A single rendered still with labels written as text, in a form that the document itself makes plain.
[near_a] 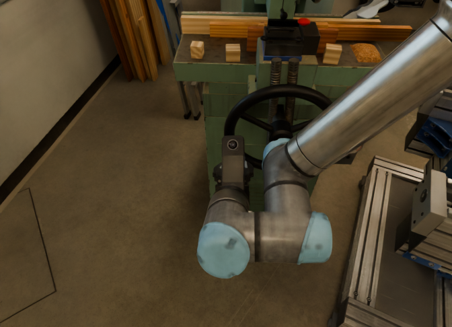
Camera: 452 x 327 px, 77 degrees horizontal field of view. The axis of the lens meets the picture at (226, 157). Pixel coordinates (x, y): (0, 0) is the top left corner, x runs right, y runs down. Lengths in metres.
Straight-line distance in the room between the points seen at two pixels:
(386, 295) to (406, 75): 0.99
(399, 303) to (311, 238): 0.89
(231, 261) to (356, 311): 0.83
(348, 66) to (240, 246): 0.62
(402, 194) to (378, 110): 1.17
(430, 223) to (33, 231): 1.64
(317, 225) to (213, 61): 0.55
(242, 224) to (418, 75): 0.29
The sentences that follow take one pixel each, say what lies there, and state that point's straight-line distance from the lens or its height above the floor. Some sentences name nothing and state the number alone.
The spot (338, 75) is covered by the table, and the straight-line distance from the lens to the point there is 0.88.
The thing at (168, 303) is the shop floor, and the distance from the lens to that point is 1.38.
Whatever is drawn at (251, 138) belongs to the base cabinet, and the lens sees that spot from 0.99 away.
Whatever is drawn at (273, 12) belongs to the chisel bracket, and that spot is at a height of 0.99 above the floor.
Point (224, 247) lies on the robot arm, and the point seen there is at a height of 0.95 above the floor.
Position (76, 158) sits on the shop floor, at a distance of 1.98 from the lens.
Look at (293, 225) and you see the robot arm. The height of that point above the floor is 0.94.
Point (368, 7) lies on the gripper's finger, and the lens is 0.80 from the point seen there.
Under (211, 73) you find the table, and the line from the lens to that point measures 0.84.
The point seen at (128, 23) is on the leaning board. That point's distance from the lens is 2.28.
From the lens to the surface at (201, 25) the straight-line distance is 0.97.
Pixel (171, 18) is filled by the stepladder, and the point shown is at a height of 0.67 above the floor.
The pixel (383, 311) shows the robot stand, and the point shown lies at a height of 0.21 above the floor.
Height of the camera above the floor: 1.31
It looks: 48 degrees down
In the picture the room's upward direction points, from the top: straight up
